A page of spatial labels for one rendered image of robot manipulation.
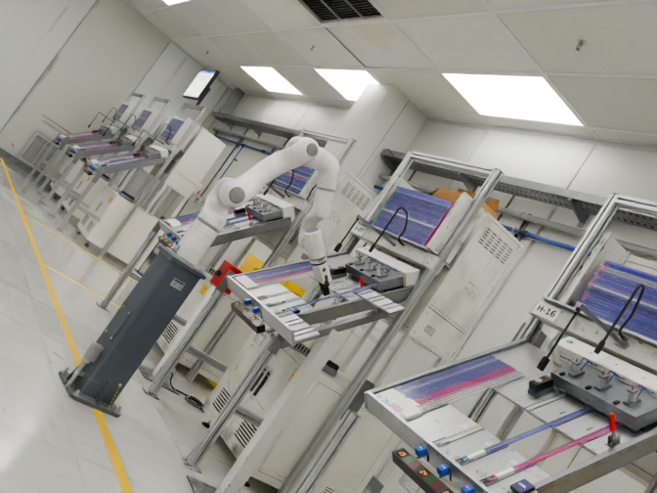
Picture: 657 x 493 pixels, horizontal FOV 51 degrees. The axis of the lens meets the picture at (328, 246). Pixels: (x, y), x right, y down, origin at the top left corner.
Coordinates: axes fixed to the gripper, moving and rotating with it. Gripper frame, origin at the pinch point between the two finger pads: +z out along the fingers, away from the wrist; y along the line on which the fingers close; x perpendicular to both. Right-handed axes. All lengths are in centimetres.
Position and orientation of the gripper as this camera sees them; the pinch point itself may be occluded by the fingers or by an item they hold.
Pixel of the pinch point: (325, 291)
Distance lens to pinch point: 335.3
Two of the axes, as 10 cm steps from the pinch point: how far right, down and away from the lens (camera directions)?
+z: 1.9, 9.2, 3.5
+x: -8.7, 3.3, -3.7
